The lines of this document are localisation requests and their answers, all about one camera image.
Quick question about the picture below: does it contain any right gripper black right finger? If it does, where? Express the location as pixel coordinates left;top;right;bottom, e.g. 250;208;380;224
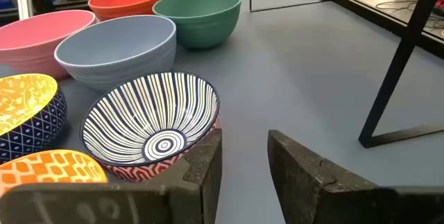
267;129;444;224

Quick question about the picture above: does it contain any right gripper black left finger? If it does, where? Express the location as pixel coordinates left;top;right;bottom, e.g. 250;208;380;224
0;128;223;224

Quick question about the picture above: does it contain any yellow navy lattice bowl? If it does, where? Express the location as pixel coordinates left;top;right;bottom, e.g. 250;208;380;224
0;73;68;164

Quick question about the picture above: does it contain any plain light blue bowl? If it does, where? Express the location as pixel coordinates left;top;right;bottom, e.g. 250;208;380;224
54;15;177;93

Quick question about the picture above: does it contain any plain pink bowl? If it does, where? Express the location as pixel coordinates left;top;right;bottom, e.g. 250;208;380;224
0;9;96;79

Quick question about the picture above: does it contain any plain green bowl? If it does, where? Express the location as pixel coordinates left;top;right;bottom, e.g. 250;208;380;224
152;0;242;51

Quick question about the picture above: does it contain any blue-grey table mat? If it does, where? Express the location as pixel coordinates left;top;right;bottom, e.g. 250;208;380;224
0;0;444;224

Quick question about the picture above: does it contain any wooden shelf black metal frame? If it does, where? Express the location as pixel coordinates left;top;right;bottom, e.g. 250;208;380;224
248;0;444;148

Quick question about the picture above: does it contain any black aluminium table frame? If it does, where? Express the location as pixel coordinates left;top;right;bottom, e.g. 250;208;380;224
0;0;444;60

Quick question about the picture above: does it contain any black floor cable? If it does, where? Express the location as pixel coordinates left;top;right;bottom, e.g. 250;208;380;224
375;0;444;31

